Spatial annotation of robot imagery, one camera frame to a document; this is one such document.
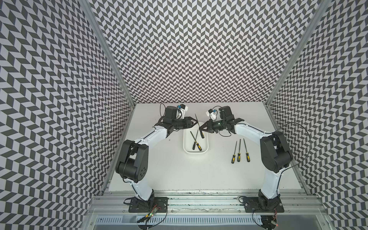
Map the aluminium corner post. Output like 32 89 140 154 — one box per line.
79 0 136 107
264 0 333 106

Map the left aluminium corner post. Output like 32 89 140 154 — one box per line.
79 0 136 107

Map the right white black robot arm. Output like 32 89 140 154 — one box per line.
199 106 293 203

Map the yellow black handled file two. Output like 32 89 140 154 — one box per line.
190 131 202 151

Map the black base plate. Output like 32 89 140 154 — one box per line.
242 196 285 213
124 197 169 213

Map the right aluminium corner post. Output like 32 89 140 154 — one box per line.
264 0 333 106

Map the aluminium front rail frame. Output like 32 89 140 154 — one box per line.
80 189 335 230

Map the yellow black handled file four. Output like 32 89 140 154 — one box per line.
237 139 241 162

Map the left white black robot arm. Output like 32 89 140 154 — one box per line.
115 104 198 202

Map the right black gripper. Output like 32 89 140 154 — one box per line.
198 118 226 133

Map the left small circuit board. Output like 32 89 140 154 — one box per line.
137 205 162 224

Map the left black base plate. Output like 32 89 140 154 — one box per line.
124 197 169 213

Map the right small circuit board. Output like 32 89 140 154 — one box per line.
261 209 278 230

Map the yellow black handled file three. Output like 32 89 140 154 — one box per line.
232 141 237 164

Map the white plastic storage box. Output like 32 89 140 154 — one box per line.
183 127 209 155

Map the small circuit board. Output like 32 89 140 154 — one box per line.
261 209 278 230
137 205 162 224

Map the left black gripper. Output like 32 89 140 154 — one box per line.
172 116 198 129

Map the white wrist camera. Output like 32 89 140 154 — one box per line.
206 108 218 121
177 104 188 119

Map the yellow black handled file one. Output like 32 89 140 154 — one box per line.
195 114 205 139

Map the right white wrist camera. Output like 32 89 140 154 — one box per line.
206 108 218 121

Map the yellow black handled file six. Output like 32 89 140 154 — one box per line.
243 138 251 163

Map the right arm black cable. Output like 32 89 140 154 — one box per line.
275 122 312 179

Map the yellow black handled file five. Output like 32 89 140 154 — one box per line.
190 131 197 150

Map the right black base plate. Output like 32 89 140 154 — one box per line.
242 196 285 213

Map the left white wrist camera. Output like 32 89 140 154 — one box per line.
177 104 188 119

